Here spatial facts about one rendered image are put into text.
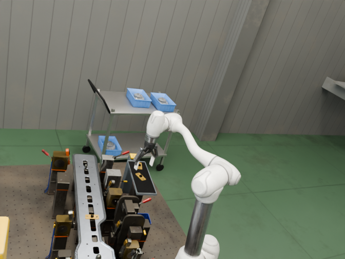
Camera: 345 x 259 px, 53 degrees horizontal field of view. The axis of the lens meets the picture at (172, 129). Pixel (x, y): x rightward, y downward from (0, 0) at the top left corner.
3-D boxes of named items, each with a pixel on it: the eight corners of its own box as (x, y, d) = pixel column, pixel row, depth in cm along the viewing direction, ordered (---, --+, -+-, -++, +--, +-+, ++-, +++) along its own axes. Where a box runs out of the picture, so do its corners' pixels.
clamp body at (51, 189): (43, 188, 271) (49, 149, 256) (62, 188, 277) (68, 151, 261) (43, 195, 264) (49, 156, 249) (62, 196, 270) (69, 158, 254)
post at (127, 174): (116, 198, 284) (128, 154, 265) (125, 199, 287) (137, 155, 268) (117, 204, 278) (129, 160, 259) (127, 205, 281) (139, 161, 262)
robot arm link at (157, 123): (153, 139, 219) (166, 134, 229) (159, 117, 212) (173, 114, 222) (141, 130, 224) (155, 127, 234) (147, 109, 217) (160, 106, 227)
